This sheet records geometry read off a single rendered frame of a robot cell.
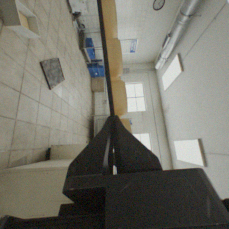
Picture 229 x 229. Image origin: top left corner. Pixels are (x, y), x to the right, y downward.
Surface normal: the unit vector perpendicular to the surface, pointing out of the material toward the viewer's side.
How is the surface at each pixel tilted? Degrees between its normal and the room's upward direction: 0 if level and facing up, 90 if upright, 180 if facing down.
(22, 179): 90
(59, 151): 90
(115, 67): 87
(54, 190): 90
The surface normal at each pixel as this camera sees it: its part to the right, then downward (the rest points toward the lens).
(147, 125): -0.03, -0.25
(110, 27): 0.09, 0.78
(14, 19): 0.00, 0.25
